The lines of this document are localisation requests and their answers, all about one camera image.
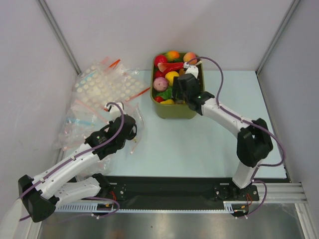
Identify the clear zip top bag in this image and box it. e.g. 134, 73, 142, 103
124, 102, 145, 154

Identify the pink toy onion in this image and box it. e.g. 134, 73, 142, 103
153, 77, 169, 92

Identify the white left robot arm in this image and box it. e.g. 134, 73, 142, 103
18, 114, 137, 223

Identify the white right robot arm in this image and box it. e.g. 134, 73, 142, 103
172, 73, 273, 200

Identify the pile of clear zip bags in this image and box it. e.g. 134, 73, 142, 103
53, 99, 111, 163

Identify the dotted clear zip bag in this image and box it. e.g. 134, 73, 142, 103
72, 57, 150, 109

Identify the brown toy kiwi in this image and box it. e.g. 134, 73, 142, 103
178, 68, 186, 76

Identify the yellow toy apple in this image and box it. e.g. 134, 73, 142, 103
165, 71, 179, 87

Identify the yellow toy banana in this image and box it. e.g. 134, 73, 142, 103
160, 99, 175, 105

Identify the red toy chili pepper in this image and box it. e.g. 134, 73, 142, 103
163, 62, 184, 74

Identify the olive green plastic bin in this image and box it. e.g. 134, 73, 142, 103
150, 52, 196, 119

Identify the red toy tomato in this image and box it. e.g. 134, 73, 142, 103
154, 96, 164, 103

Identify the peach toy fruit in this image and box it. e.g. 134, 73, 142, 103
183, 52, 197, 65

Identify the toy watermelon slice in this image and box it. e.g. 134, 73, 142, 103
158, 62, 170, 72

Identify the orange green toy mango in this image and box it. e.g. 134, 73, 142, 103
165, 50, 180, 62

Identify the red toy apple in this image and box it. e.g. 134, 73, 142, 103
154, 54, 167, 67

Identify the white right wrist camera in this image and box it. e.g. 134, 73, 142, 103
183, 62, 199, 79

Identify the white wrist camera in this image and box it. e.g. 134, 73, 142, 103
183, 62, 199, 79
105, 101, 125, 120

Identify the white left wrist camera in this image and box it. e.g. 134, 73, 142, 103
105, 101, 125, 120

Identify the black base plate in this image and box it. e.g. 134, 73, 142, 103
93, 174, 259, 203

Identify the white slotted cable duct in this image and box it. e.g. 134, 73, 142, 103
55, 199, 247, 214

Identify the left aluminium corner post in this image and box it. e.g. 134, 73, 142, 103
36, 0, 81, 74

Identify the aluminium corner post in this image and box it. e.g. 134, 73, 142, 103
36, 0, 81, 74
255, 0, 302, 77

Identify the right aluminium corner post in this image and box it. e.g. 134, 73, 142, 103
255, 0, 302, 77

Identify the aluminium frame rail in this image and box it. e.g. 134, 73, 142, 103
264, 183, 308, 204

